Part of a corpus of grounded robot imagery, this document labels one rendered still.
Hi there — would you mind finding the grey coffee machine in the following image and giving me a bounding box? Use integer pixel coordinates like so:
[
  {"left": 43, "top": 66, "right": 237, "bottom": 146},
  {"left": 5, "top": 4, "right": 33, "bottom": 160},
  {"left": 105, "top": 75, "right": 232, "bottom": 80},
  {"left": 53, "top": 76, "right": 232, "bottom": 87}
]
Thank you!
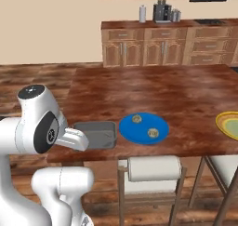
[{"left": 152, "top": 0, "right": 173, "bottom": 24}]

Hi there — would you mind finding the grey tupperware container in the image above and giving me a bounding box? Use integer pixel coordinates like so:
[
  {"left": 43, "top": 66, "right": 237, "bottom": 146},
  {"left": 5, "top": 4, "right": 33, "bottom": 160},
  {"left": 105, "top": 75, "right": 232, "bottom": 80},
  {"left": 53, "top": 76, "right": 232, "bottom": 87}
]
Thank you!
[{"left": 73, "top": 121, "right": 118, "bottom": 151}]

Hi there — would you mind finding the yellow green round plate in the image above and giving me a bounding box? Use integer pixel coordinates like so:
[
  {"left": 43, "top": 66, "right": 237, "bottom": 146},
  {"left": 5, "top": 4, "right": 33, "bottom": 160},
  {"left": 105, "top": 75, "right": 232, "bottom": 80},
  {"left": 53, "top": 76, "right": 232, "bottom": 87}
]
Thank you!
[{"left": 215, "top": 111, "right": 238, "bottom": 141}]

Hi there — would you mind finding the white paper towel roll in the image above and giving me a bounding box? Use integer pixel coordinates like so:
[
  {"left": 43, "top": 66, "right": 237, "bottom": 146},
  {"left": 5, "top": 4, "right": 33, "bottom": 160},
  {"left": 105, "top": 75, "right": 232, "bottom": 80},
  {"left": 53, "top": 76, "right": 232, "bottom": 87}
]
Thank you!
[{"left": 139, "top": 5, "right": 147, "bottom": 23}]

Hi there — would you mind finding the beige dumpling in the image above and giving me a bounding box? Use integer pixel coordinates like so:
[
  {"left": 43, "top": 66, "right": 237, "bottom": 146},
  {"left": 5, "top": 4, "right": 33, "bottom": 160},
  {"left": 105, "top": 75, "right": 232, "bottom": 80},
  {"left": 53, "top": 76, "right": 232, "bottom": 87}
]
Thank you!
[
  {"left": 147, "top": 127, "right": 160, "bottom": 139},
  {"left": 131, "top": 113, "right": 143, "bottom": 124}
]

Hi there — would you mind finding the grey metal jar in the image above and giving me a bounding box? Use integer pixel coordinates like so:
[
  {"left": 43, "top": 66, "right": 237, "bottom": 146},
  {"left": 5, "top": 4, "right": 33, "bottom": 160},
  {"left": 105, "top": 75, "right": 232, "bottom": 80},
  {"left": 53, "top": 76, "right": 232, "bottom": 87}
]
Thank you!
[{"left": 171, "top": 8, "right": 182, "bottom": 23}]

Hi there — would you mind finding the wooden base cupboards run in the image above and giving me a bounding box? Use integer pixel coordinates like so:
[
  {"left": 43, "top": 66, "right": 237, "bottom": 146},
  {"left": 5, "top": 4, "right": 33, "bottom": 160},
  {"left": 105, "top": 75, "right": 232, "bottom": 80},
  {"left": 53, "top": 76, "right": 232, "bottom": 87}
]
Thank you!
[{"left": 100, "top": 18, "right": 238, "bottom": 68}]

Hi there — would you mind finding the blue round plate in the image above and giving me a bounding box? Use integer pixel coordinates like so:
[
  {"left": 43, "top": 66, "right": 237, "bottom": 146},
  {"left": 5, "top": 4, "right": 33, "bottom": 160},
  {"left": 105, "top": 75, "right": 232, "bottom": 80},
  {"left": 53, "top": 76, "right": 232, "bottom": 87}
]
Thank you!
[{"left": 118, "top": 112, "right": 170, "bottom": 146}]

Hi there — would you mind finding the black hob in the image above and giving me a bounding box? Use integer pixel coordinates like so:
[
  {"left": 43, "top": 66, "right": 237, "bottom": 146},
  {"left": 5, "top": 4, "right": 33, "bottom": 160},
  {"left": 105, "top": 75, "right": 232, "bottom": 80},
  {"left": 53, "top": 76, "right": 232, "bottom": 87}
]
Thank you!
[{"left": 193, "top": 19, "right": 227, "bottom": 26}]

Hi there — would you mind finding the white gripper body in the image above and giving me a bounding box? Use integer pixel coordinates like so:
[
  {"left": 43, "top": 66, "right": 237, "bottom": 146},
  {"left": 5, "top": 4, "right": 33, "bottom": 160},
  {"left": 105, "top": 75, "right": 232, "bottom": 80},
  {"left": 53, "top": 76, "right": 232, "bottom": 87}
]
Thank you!
[{"left": 61, "top": 127, "right": 90, "bottom": 153}]

